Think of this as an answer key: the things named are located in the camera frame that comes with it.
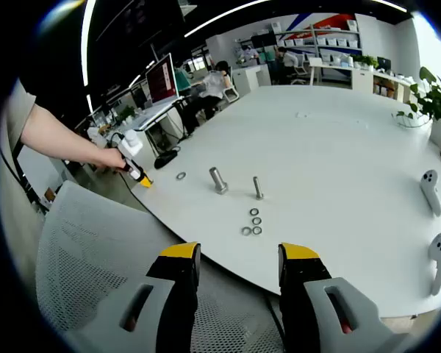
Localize person's left hand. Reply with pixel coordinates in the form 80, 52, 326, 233
95, 146, 132, 174

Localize small potted plants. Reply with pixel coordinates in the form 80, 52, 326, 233
352, 54, 379, 71

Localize curved ceiling light strip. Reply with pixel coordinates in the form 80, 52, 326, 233
81, 0, 96, 88
183, 0, 409, 38

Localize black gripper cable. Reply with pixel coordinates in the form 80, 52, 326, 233
110, 131, 150, 214

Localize shelf with white bins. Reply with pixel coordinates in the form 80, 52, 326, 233
273, 20, 363, 84

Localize green leafy plant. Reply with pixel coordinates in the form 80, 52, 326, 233
391, 65, 441, 129

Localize person's grey shirt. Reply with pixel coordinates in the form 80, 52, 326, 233
0, 79, 47, 295

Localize small steel threaded stud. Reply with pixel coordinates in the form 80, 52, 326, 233
252, 176, 265, 201

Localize large steel threaded stud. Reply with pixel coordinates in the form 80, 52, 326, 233
209, 166, 229, 195

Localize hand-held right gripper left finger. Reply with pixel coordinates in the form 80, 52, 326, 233
64, 241, 202, 353

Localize white mesh office chair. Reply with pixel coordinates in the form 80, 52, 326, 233
35, 179, 284, 353

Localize computer monitor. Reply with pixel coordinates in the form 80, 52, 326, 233
145, 52, 180, 106

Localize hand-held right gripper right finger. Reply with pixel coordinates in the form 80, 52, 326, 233
278, 242, 429, 353

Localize white handheld controller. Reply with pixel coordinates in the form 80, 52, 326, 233
428, 232, 441, 296
420, 169, 441, 217

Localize white office workstation desk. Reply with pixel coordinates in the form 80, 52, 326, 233
132, 97, 184, 155

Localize white desk with legs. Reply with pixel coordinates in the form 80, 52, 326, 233
308, 57, 354, 86

